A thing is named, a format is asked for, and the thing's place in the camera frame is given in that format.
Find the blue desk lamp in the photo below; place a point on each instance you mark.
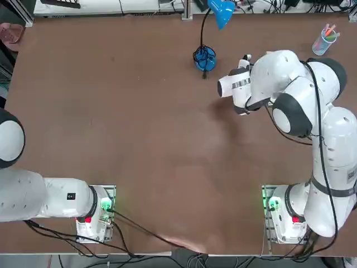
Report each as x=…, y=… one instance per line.
x=221, y=12

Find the pink highlighter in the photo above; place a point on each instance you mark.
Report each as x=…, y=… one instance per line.
x=327, y=29

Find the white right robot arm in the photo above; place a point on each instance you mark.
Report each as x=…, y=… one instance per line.
x=279, y=72

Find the orange highlighter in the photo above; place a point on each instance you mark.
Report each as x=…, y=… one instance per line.
x=332, y=30

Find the pink plastic basket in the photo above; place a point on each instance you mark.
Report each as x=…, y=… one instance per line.
x=11, y=35

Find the green highlighter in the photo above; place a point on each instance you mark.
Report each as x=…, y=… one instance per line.
x=334, y=36

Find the grey aluminium post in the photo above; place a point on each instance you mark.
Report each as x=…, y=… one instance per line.
x=187, y=9

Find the translucent blue pen cup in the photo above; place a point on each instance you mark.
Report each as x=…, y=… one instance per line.
x=320, y=47

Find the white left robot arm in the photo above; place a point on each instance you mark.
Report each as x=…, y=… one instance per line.
x=28, y=195

